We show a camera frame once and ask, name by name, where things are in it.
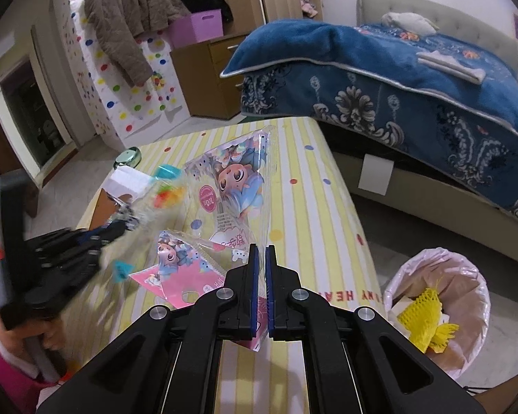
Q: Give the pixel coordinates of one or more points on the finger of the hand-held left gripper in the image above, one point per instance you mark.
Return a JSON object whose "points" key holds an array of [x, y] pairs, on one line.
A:
{"points": [[75, 238], [69, 265]]}

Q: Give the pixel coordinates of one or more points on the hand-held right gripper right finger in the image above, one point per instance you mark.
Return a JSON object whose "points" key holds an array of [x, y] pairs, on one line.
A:
{"points": [[271, 302]]}

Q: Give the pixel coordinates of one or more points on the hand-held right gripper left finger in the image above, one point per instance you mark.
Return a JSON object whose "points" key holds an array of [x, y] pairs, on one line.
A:
{"points": [[254, 302]]}

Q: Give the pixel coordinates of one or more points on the small pink cartoon packet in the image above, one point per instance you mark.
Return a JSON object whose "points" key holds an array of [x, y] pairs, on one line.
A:
{"points": [[185, 271]]}

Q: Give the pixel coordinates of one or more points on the clear printed plastic bag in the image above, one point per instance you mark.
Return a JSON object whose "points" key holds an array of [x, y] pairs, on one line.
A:
{"points": [[155, 207]]}

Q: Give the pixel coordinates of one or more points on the yellow foam net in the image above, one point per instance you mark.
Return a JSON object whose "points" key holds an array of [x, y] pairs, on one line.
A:
{"points": [[423, 315]]}

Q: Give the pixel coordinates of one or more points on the trash bin with pink bag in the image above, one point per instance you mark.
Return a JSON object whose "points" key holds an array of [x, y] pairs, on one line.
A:
{"points": [[457, 276]]}

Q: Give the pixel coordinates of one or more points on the person's left forearm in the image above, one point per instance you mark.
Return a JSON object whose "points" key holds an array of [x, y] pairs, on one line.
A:
{"points": [[8, 379]]}

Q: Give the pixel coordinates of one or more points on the brown cardboard piece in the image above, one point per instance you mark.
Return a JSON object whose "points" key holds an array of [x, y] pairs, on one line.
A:
{"points": [[105, 211]]}

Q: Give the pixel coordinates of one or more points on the striped yellow tablecloth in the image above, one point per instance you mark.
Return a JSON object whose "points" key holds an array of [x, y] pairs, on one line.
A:
{"points": [[319, 233]]}

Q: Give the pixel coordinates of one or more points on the round green glass lid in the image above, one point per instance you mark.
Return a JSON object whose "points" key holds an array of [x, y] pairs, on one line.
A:
{"points": [[127, 158]]}

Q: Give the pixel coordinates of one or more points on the large clear cartoon bag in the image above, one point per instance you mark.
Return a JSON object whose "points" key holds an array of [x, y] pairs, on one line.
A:
{"points": [[237, 189]]}

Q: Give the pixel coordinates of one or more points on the dark doorway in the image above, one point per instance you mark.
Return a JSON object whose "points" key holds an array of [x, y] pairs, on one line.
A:
{"points": [[30, 116]]}

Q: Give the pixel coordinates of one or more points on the white cabinet with coloured dots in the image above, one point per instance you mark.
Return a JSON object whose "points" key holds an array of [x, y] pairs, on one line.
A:
{"points": [[129, 95]]}

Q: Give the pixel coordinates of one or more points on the white paper tag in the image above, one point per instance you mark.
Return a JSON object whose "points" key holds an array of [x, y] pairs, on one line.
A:
{"points": [[374, 174]]}

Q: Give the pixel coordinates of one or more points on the wooden drawer cabinet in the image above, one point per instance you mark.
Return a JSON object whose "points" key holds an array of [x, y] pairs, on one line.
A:
{"points": [[211, 77]]}

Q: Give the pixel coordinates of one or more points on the brown quilted jacket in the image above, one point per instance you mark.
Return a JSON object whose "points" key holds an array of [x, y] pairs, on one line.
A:
{"points": [[121, 21]]}

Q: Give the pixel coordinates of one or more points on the flat cardboard sheet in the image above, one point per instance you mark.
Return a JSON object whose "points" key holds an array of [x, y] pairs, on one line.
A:
{"points": [[492, 401]]}

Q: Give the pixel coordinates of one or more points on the pink storage box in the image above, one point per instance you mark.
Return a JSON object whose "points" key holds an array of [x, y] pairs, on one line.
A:
{"points": [[196, 28]]}

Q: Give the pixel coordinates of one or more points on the bed with blue quilt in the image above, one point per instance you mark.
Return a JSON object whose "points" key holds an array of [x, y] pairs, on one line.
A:
{"points": [[393, 86]]}

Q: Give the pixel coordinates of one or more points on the folded white cloth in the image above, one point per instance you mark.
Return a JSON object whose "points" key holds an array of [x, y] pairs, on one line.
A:
{"points": [[451, 65]]}

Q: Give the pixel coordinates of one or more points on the white plush toy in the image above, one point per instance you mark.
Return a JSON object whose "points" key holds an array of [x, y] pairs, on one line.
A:
{"points": [[408, 21]]}

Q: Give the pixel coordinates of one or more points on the grey padded headboard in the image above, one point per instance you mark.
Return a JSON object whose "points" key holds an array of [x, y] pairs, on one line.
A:
{"points": [[436, 13]]}

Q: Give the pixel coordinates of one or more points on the beige bed frame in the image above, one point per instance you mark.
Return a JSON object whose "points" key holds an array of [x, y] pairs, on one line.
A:
{"points": [[414, 207]]}

